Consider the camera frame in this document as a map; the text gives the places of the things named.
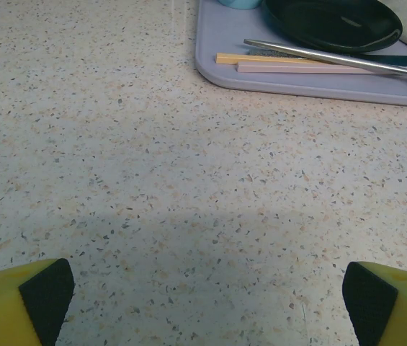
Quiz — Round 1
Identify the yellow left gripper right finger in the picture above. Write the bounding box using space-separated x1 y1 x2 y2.
342 261 407 346

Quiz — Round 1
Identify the lavender serving tray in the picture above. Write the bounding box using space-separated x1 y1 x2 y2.
194 0 407 108

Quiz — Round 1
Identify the teal table knife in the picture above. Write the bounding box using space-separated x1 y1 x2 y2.
248 49 407 68

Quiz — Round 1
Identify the silver metal fork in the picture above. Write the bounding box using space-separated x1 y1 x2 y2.
243 38 407 98

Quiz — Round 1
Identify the pink chopstick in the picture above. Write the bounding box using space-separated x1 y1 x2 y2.
237 60 407 76

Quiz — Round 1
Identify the black round plate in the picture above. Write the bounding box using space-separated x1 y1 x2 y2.
263 0 404 54

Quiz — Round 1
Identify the yellow chopstick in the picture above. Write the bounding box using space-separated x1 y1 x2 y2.
215 53 334 66

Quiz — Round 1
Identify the light blue mug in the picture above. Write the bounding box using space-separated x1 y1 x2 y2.
217 0 264 10

